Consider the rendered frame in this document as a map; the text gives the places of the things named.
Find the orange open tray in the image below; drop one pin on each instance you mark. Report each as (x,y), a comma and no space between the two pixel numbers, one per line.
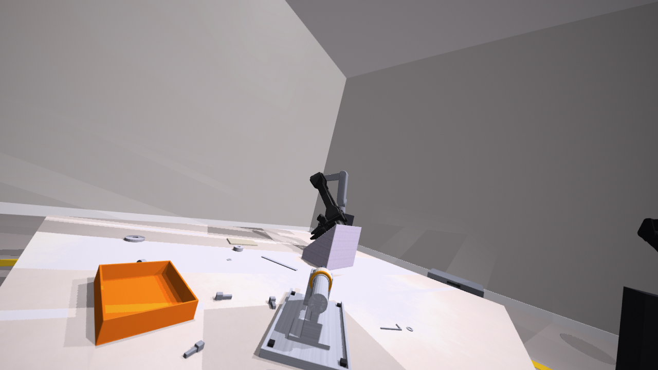
(134,298)

